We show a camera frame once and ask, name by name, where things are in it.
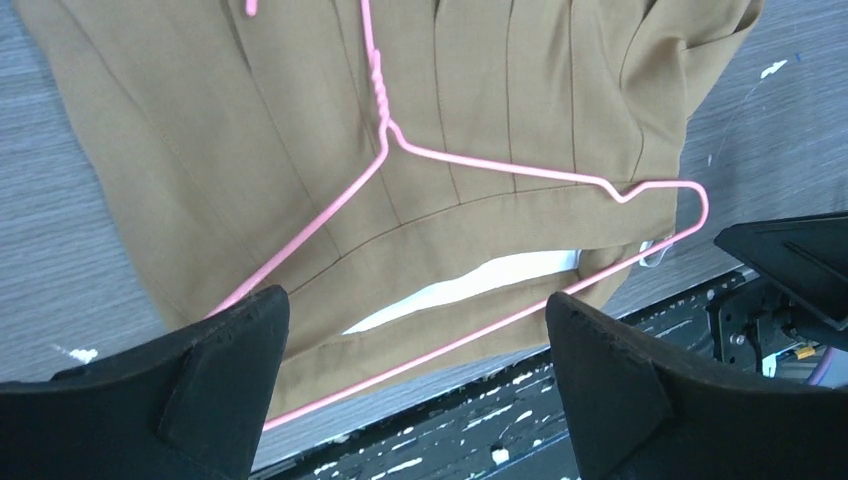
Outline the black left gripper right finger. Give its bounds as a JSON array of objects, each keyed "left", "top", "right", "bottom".
[{"left": 545, "top": 292, "right": 847, "bottom": 479}]

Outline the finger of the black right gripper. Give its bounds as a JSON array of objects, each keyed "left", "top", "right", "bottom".
[{"left": 714, "top": 211, "right": 847, "bottom": 331}]

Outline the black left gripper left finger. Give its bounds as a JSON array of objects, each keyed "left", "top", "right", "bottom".
[{"left": 1, "top": 286, "right": 290, "bottom": 479}]

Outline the tan garment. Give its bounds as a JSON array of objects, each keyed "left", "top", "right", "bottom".
[{"left": 15, "top": 1, "right": 763, "bottom": 417}]

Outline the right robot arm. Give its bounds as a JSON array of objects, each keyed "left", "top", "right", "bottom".
[{"left": 707, "top": 212, "right": 847, "bottom": 386}]

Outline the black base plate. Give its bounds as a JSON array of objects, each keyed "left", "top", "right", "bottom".
[{"left": 251, "top": 268, "right": 848, "bottom": 480}]

